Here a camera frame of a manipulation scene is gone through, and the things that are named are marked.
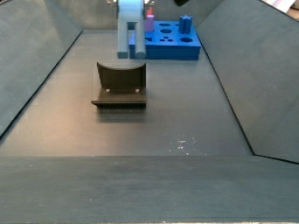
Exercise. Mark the red rectangular block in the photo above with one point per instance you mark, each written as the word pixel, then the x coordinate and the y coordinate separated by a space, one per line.
pixel 149 11

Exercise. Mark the black curved fixture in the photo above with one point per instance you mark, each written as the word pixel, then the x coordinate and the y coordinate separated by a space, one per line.
pixel 121 86

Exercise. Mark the blue shape-sorter base block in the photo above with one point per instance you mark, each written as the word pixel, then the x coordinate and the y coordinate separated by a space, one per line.
pixel 167 44

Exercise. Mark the light blue square-circle object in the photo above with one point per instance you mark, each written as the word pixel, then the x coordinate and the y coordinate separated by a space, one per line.
pixel 131 20

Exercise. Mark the dark blue star peg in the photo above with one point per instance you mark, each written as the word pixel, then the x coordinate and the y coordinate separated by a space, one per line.
pixel 184 24

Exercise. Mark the purple block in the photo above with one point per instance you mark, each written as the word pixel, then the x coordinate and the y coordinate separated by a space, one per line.
pixel 149 23

